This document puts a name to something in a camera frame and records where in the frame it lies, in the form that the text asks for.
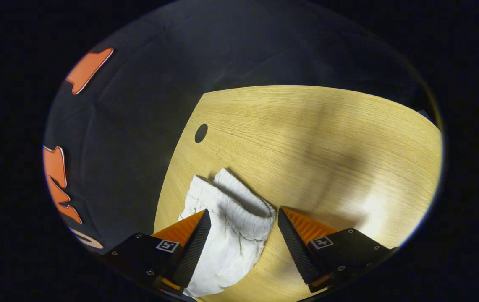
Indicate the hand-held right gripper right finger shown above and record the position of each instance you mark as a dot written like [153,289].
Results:
[296,247]

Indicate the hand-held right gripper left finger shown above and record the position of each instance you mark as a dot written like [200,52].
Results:
[191,247]

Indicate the white jeans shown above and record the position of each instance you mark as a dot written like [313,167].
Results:
[226,243]

